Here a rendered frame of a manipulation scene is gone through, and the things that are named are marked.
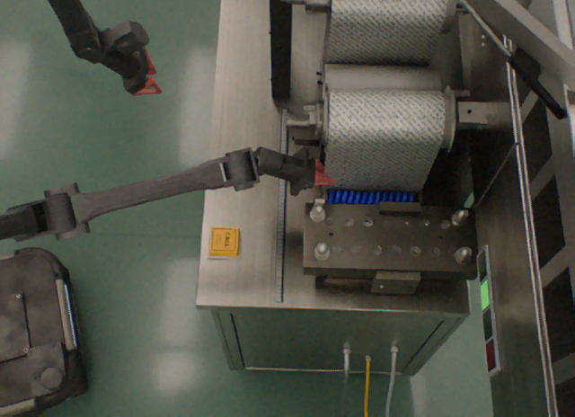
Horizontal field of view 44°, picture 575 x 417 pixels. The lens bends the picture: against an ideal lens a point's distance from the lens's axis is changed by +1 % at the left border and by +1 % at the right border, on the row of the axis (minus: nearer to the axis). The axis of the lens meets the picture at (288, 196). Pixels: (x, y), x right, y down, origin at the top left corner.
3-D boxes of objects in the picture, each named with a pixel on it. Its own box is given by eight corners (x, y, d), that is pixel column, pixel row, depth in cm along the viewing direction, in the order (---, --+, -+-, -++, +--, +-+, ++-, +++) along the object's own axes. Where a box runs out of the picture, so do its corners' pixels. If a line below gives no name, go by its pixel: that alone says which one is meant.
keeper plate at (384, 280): (370, 285, 171) (375, 270, 161) (411, 286, 171) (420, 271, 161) (370, 295, 170) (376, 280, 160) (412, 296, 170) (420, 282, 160)
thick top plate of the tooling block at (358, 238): (304, 212, 173) (305, 202, 167) (469, 217, 172) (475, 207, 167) (303, 275, 166) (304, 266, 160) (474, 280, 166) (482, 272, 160)
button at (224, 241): (211, 229, 178) (210, 226, 176) (239, 230, 178) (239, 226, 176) (209, 256, 175) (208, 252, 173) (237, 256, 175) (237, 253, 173)
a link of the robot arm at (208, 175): (54, 242, 146) (39, 190, 145) (59, 239, 152) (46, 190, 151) (257, 190, 152) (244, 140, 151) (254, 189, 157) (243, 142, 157)
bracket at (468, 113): (455, 105, 150) (457, 100, 148) (483, 106, 150) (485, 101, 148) (457, 126, 148) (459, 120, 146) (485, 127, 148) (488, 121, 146)
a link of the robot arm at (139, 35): (70, 23, 159) (76, 54, 155) (109, -4, 155) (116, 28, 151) (107, 46, 169) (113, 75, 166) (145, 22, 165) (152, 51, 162)
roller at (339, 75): (322, 83, 171) (325, 52, 160) (429, 85, 171) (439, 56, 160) (322, 126, 166) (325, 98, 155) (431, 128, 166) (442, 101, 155)
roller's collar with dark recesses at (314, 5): (305, -5, 158) (306, -25, 152) (332, -5, 158) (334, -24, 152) (305, 18, 156) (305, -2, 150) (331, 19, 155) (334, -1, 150)
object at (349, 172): (322, 190, 170) (326, 153, 154) (420, 192, 170) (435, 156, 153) (322, 191, 170) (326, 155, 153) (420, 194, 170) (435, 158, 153)
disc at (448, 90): (437, 104, 161) (451, 73, 146) (438, 104, 161) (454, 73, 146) (438, 166, 156) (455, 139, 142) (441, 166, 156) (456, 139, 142)
